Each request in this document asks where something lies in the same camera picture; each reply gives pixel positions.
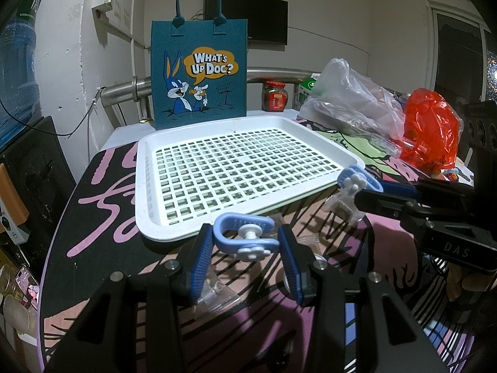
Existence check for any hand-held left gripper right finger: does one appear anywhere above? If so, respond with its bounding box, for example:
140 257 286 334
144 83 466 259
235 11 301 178
276 223 447 373

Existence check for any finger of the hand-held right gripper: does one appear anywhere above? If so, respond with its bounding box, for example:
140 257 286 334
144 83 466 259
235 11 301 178
376 181 472 207
354 188 478 234

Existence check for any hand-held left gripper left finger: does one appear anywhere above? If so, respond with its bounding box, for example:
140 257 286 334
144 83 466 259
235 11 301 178
47 223 218 373

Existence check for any clear plastic packet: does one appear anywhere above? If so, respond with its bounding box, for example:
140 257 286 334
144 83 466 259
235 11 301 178
192 272 241 319
324 192 366 226

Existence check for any blue plastic clip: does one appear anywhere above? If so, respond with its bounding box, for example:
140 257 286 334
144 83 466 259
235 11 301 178
337 165 384 197
213 212 281 262

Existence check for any white perforated plastic tray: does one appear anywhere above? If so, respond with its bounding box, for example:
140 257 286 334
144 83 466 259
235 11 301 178
135 116 366 242

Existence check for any person's right hand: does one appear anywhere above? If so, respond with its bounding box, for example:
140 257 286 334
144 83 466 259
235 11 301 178
446 270 486 304

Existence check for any red plastic bag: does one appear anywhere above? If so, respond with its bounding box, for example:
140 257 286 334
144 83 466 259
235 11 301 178
400 89 464 172

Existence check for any printed cartoon blanket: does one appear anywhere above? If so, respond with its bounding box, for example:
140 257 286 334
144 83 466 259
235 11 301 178
37 117 490 373

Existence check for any clear plastic bag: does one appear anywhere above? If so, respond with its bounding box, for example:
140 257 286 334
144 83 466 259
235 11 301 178
298 58 406 140

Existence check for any green and white carton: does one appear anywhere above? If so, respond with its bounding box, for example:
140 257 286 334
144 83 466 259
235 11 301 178
293 73 323 111

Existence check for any dark glass door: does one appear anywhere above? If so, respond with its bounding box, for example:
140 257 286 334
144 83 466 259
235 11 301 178
427 0 497 104

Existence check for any red-lidded glass jar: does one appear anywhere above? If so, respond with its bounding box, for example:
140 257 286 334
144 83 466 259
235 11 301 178
262 80 290 111

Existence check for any blue cartoon tote bag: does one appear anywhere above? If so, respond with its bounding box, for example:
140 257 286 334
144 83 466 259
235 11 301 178
151 0 248 130

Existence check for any pink printed packet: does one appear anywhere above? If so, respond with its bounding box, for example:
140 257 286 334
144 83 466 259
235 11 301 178
15 265 43 300

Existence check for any black cabinet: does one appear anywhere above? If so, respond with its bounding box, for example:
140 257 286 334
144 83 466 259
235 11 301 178
0 116 78 242

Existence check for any stack of clear plastic cups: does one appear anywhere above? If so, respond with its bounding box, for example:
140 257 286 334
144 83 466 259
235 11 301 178
0 264 39 337

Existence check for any white power socket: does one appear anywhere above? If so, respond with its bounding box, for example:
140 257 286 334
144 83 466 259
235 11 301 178
0 201 31 246

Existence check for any brown cardboard box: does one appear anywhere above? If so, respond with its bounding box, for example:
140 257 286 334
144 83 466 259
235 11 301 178
0 162 31 224

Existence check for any blue water jug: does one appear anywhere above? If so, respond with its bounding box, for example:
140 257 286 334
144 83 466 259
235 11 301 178
0 0 44 152

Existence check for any metal bed rail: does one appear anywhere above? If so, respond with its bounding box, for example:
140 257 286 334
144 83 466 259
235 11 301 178
99 67 325 125

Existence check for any black cable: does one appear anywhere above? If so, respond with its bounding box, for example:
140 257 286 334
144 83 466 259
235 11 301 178
0 85 107 137

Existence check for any black wall television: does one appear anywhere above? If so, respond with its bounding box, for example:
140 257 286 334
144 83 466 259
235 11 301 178
205 0 289 46

